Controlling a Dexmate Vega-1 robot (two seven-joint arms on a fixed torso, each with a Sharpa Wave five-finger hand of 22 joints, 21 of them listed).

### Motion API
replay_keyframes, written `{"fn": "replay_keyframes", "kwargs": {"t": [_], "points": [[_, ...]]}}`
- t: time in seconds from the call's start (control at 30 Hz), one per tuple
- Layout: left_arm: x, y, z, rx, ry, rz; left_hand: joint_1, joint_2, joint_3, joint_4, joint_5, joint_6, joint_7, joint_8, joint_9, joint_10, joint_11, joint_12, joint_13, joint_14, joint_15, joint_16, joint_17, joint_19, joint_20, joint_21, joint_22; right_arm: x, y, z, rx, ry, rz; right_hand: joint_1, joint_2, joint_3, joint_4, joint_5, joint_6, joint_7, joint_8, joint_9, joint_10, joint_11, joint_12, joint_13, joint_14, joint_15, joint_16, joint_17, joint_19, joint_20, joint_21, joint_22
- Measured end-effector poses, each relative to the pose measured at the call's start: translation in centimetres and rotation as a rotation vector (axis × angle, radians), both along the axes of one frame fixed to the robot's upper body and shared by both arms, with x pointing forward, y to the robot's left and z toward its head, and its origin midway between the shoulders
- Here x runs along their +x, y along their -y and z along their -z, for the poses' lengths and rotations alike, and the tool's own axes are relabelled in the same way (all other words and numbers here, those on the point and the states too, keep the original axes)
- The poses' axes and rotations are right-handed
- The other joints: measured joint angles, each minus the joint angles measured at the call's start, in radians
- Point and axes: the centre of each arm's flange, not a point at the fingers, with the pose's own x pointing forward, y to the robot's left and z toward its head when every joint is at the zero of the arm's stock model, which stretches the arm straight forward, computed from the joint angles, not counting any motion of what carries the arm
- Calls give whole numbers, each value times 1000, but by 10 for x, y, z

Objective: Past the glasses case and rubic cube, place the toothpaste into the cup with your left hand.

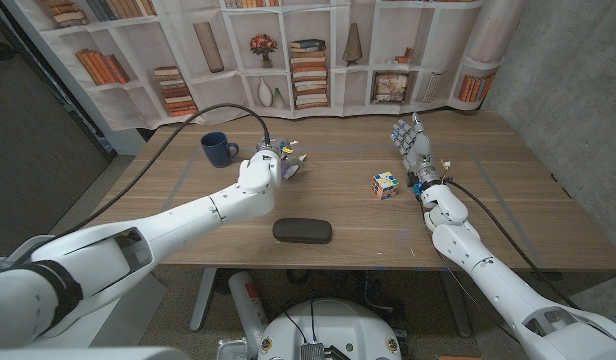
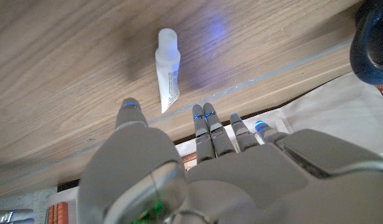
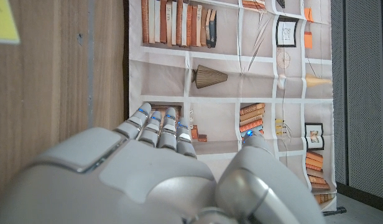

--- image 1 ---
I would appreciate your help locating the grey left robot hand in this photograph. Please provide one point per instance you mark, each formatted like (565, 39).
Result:
(288, 157)

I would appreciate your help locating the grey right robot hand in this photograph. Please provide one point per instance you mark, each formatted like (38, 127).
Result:
(418, 150)

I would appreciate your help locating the white toothpaste tube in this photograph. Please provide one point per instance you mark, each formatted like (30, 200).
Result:
(290, 172)

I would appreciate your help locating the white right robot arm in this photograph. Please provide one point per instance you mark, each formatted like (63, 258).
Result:
(498, 280)

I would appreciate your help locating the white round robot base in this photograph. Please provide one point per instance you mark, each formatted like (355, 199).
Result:
(338, 327)

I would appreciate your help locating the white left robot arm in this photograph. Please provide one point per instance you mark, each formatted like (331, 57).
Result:
(188, 225)

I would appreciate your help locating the multicoloured rubik cube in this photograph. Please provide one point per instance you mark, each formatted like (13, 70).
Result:
(385, 186)

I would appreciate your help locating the dark glasses case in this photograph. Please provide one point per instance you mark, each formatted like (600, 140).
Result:
(302, 231)

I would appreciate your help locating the dark blue mug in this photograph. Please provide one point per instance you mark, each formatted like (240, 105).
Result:
(215, 150)

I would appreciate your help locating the printed bookshelf backdrop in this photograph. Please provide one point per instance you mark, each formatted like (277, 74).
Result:
(213, 75)

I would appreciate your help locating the white roll with orange label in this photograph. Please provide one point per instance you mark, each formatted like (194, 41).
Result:
(245, 305)

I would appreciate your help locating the grey table leg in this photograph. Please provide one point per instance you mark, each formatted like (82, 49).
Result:
(203, 300)
(455, 305)

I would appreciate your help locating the grey finned module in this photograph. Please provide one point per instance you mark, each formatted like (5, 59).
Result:
(312, 351)

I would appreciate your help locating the foil tray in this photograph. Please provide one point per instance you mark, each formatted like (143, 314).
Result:
(233, 349)

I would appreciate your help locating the orange flat object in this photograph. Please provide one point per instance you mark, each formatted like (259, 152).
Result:
(458, 358)

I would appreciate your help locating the white robot torso edge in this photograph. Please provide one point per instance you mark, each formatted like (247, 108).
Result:
(88, 354)

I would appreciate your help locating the white round frame with clutter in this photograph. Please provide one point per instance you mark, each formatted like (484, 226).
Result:
(25, 245)

